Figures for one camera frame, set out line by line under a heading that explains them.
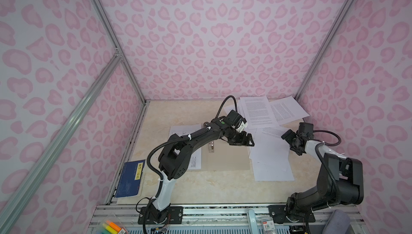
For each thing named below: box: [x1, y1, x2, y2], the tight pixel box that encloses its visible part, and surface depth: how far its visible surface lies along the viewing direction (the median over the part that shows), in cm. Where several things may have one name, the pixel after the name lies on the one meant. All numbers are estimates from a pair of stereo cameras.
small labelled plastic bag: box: [261, 218, 276, 234], surface depth 70 cm
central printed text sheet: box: [239, 96, 280, 130], surface depth 116 cm
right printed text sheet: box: [268, 95, 311, 126], surface depth 116 cm
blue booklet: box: [115, 159, 146, 199], surface depth 84 cm
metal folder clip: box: [208, 140, 215, 153], surface depth 97 cm
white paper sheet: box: [248, 128, 295, 182], surface depth 90 cm
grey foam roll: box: [322, 209, 351, 234], surface depth 70 cm
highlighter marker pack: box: [96, 220, 130, 234], surface depth 71 cm
